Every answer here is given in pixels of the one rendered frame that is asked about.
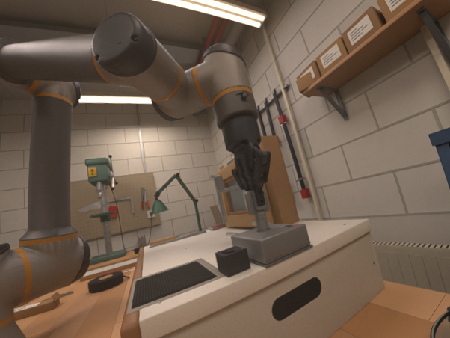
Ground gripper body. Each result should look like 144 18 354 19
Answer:
212 92 263 153

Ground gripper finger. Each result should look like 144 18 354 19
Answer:
232 142 256 193
251 147 272 209

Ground wooden casement window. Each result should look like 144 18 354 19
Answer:
212 164 269 230

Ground black holder cup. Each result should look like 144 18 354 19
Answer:
215 246 252 278

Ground black ribbed mat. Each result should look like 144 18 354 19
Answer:
126 258 226 315

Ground short black bar clamp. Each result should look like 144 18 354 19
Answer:
257 103 268 138
264 97 278 138

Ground brown wooden board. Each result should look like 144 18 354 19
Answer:
259 135 300 227

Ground long black bar clamp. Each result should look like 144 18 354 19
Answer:
272 84 312 200

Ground grey base box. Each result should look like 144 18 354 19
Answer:
230 222 313 267

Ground cardboard box with label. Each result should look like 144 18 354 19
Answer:
375 0 411 22
315 37 349 76
295 60 323 93
341 6 387 55

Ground green desk lamp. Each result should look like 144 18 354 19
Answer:
149 172 205 233

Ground red ceiling pipes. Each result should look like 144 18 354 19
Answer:
203 16 230 55

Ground orange pencil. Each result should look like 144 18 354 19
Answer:
149 236 177 248

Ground brown pegboard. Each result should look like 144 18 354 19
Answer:
70 171 163 242

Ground grey steel square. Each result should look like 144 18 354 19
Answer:
115 196 137 214

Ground long ceiling light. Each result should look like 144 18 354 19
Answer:
77 93 153 105
153 0 269 29

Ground white work bench cabinet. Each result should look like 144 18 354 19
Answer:
121 218 386 338

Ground green drill press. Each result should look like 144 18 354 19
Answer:
84 153 128 265

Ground grey handsaw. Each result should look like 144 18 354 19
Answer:
77 201 104 214

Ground long steel ruler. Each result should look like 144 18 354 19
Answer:
84 257 139 280

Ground black tape roll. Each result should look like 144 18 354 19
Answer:
87 271 123 295

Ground blue box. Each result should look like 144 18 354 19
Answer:
428 129 450 167

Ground wooden work bench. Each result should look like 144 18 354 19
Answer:
13 245 146 338

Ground beige wall pipe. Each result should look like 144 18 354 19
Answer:
262 29 325 221

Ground grey post with block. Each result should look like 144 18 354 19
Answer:
244 191 271 234

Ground wooden wall shelf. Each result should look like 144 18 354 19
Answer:
297 0 450 122

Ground white wall radiator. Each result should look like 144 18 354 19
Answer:
372 239 450 293

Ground black cable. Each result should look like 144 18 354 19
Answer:
430 305 450 338

